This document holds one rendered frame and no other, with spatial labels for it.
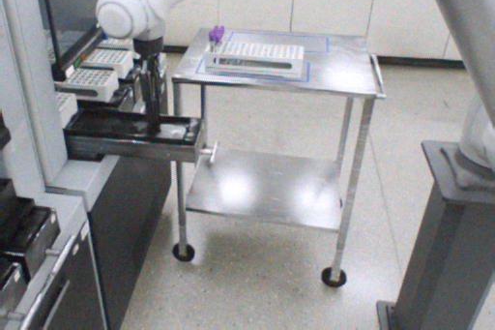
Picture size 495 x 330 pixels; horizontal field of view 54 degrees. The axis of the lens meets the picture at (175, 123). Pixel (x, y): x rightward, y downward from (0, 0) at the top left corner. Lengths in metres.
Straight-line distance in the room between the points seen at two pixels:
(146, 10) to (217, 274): 1.25
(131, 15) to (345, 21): 2.72
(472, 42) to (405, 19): 2.60
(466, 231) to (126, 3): 1.03
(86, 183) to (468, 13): 0.87
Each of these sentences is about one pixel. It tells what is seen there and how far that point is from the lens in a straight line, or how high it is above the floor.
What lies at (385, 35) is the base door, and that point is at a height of 0.23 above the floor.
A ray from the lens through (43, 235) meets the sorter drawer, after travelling 1.02.
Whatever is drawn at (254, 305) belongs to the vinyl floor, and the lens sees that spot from 1.87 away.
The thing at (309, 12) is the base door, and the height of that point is 0.38.
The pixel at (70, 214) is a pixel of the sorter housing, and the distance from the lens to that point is 1.13.
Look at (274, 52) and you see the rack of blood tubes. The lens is 1.50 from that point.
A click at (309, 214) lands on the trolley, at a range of 1.81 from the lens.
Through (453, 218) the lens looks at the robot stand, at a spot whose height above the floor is 0.60.
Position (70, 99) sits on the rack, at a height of 0.86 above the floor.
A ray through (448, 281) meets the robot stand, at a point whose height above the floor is 0.39.
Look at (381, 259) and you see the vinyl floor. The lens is 2.12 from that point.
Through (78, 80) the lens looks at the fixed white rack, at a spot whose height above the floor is 0.86.
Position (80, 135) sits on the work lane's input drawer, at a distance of 1.26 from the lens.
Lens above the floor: 1.47
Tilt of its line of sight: 31 degrees down
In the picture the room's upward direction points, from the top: 2 degrees counter-clockwise
